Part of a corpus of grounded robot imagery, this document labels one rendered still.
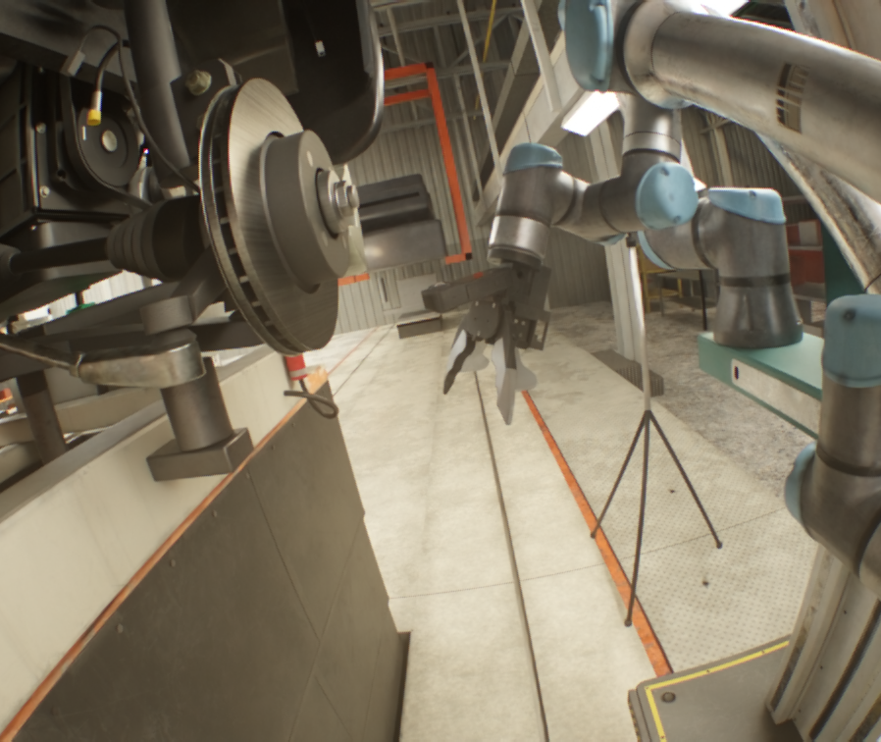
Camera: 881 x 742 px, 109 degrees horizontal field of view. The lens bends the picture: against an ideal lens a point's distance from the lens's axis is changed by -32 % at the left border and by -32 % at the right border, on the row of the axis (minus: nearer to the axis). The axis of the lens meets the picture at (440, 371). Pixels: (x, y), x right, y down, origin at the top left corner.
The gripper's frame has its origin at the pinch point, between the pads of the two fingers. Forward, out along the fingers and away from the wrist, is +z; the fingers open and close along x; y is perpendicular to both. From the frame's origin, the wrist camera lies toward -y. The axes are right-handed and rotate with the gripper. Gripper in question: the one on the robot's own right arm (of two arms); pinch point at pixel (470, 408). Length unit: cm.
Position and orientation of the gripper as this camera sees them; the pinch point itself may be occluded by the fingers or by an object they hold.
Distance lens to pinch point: 60.2
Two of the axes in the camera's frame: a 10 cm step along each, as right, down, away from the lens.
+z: -2.1, 9.7, 0.9
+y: 8.7, 1.5, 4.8
